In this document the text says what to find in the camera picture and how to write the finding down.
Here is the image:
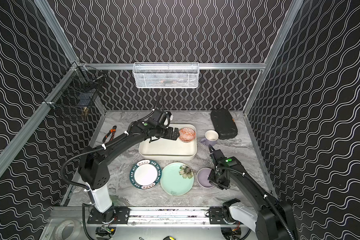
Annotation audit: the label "white plate green rim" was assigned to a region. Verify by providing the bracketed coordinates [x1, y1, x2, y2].
[129, 160, 162, 190]

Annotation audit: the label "lavender bowl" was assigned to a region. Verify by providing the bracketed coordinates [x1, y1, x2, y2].
[197, 168, 214, 189]

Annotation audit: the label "red patterned bowl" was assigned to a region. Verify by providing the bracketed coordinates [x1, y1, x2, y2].
[179, 128, 196, 143]

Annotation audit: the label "cream plastic bin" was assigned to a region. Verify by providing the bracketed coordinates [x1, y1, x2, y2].
[139, 138, 197, 161]

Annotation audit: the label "black zipper case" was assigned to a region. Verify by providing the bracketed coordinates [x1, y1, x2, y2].
[210, 109, 238, 140]

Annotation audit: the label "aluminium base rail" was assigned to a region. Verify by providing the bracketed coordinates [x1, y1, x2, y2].
[47, 205, 292, 227]

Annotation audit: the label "black wire basket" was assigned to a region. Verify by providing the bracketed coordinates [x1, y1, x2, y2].
[49, 66, 106, 122]

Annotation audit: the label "orange black pliers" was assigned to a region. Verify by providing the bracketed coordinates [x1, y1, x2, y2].
[102, 125, 117, 144]

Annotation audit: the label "white wire mesh basket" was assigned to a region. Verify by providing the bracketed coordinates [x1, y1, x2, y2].
[133, 62, 200, 89]

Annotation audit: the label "lavender mug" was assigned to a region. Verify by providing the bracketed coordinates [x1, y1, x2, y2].
[201, 130, 219, 147]

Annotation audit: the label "mint green flower plate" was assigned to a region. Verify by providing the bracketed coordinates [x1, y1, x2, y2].
[160, 162, 195, 196]

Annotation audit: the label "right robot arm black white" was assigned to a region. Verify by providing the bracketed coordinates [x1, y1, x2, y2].
[208, 145, 298, 240]

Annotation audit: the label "tape roll left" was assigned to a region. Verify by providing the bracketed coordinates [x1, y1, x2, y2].
[54, 220, 77, 240]

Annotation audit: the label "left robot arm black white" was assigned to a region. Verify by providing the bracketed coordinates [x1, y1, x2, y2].
[60, 108, 180, 214]

